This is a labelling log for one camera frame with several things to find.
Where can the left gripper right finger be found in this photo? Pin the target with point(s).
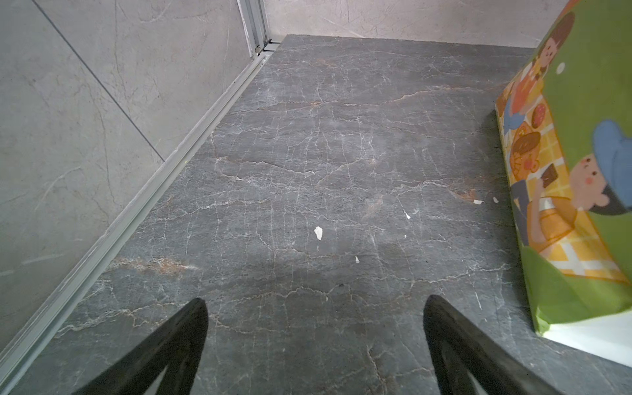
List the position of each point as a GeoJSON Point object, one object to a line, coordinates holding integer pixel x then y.
{"type": "Point", "coordinates": [467, 361]}

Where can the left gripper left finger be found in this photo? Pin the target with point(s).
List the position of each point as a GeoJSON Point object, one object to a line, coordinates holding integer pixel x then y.
{"type": "Point", "coordinates": [172, 352]}

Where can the floral white paper bag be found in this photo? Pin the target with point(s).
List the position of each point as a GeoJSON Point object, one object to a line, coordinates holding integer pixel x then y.
{"type": "Point", "coordinates": [565, 130]}

